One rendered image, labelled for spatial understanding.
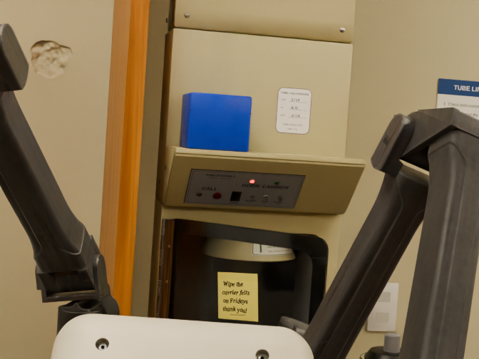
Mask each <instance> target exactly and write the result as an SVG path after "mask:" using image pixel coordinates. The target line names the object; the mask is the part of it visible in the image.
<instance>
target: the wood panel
mask: <svg viewBox="0 0 479 359"><path fill-rule="evenodd" d="M149 11H150V0H114V7H113V30H112V43H111V55H110V78H109V91H108V114H107V126H106V139H105V162H104V174H103V197H102V210H101V232H100V245H99V250H100V252H101V254H102V255H103V257H104V259H105V267H106V274H107V282H108V284H109V286H110V294H111V296H112V297H114V298H115V300H116V301H117V302H118V305H119V309H120V316H130V310H131V298H132V287H133V264H134V253H135V230H136V218H137V206H138V184H139V172H140V149H141V137H142V126H143V103H144V92H145V69H146V57H147V45H148V23H149Z"/></svg>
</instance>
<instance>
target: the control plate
mask: <svg viewBox="0 0 479 359"><path fill-rule="evenodd" d="M305 177H306V175H285V174H272V173H260V172H236V171H224V170H200V169H191V172H190V178H189V181H188V185H187V190H186V194H185V200H184V203H189V204H217V205H231V206H246V207H273V208H287V209H293V208H294V206H295V204H296V202H297V198H298V196H299V193H300V190H301V188H302V185H303V182H304V179H305ZM250 180H255V183H253V184H251V183H249V181H250ZM275 181H280V184H278V185H275V184H274V182H275ZM198 192H201V193H202V196H201V197H198V196H197V195H196V194H197V193H198ZM216 192H219V193H220V194H221V197H220V198H219V199H215V198H213V194H214V193H216ZM232 192H242V193H241V197H240V199H239V202H236V201H230V198H231V195H232ZM252 194H253V195H255V197H254V199H252V198H250V195H252ZM266 195H267V196H269V199H268V200H266V199H264V196H266ZM279 196H281V197H283V198H282V200H281V201H279V200H278V199H277V197H279Z"/></svg>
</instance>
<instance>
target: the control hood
mask: <svg viewBox="0 0 479 359"><path fill-rule="evenodd" d="M365 167H366V162H365V160H360V159H354V158H348V157H331V156H319V155H298V154H286V153H275V152H253V151H248V152H233V151H221V150H199V149H189V148H185V147H174V146H168V147H166V150H165V171H164V183H163V204H164V205H165V206H179V207H207V208H222V209H249V210H264V211H278V212H306V213H321V214H344V213H346V210H347V208H348V206H349V203H350V201H351V198H352V197H353V194H354V192H355V190H356V187H357V185H358V183H359V180H360V179H361V176H362V174H363V171H364V169H365ZM191 169H200V170H224V171H236V172H260V173H272V174H285V175H306V177H305V179H304V182H303V185H302V188H301V190H300V193H299V196H298V198H297V202H296V204H295V206H294V208H293V209H287V208H273V207H246V206H231V205H217V204H189V203H184V200H185V194H186V190H187V185H188V181H189V178H190V172H191Z"/></svg>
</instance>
